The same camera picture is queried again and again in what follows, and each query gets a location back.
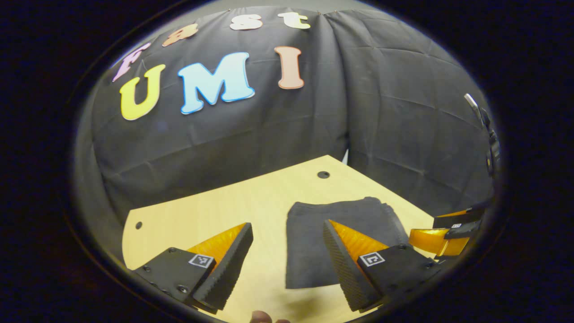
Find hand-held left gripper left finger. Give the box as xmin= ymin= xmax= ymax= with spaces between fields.
xmin=131 ymin=223 xmax=254 ymax=312

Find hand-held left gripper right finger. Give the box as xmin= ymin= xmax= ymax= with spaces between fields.
xmin=322 ymin=219 xmax=443 ymax=313

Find dark grey jeans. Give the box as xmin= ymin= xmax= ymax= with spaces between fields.
xmin=285 ymin=196 xmax=411 ymax=290

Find black backdrop cloth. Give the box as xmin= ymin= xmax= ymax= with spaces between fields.
xmin=74 ymin=5 xmax=498 ymax=265

